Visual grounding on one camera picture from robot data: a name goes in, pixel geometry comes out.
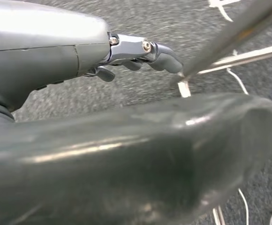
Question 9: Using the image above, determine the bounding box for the stainless steel workbench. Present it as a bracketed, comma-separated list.
[169, 0, 272, 99]

